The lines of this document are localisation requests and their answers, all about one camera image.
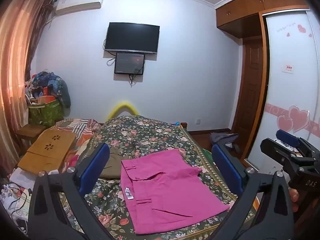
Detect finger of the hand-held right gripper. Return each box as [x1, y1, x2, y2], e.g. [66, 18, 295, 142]
[260, 137, 313, 167]
[276, 129, 320, 159]

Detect thin black cable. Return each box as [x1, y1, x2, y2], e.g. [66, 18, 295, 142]
[8, 182, 32, 221]

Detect pile of clothes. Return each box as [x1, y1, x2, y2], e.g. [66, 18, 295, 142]
[24, 71, 72, 108]

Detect pink pants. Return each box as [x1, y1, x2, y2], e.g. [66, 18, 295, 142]
[120, 148, 230, 235]

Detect yellow foam tube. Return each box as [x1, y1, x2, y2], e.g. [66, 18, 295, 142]
[106, 101, 141, 121]

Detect person's right hand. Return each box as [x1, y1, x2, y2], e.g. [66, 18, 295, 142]
[289, 188, 301, 213]

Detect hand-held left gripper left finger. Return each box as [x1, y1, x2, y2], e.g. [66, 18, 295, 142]
[27, 142, 113, 240]

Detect small black monitor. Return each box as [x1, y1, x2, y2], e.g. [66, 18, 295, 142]
[114, 52, 146, 76]

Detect white heart print wardrobe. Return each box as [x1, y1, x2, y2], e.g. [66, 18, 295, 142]
[246, 9, 320, 176]

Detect wooden lap table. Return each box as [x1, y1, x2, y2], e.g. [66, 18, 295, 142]
[17, 129, 77, 174]

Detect orange box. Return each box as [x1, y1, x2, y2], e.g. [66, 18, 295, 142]
[37, 95, 56, 104]

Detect wooden stool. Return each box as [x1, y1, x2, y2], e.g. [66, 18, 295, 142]
[16, 124, 47, 146]

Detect olive brown cloth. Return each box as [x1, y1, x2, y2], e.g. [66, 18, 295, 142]
[100, 146, 133, 180]

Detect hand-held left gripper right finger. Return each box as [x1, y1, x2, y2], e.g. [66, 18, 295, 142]
[212, 144, 295, 240]

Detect green fabric bag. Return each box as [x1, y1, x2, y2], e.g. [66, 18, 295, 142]
[28, 97, 64, 127]

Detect brown wooden door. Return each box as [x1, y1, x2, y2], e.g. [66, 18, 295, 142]
[232, 36, 266, 153]

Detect floral blanket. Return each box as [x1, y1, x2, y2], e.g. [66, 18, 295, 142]
[56, 115, 258, 240]

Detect pink curtain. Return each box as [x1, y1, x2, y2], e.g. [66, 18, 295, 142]
[0, 0, 57, 172]

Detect white patterned cloth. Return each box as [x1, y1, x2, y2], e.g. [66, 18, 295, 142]
[0, 167, 38, 236]

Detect white air conditioner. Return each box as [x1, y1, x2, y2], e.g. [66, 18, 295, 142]
[55, 0, 105, 16]

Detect striped blanket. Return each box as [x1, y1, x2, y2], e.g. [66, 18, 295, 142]
[53, 118, 103, 156]

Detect grey bag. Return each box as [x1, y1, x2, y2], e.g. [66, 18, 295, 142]
[209, 132, 242, 154]

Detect wooden overhead cabinet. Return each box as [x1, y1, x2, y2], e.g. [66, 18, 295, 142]
[215, 0, 309, 39]

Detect black wall television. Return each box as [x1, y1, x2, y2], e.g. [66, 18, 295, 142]
[104, 22, 161, 55]

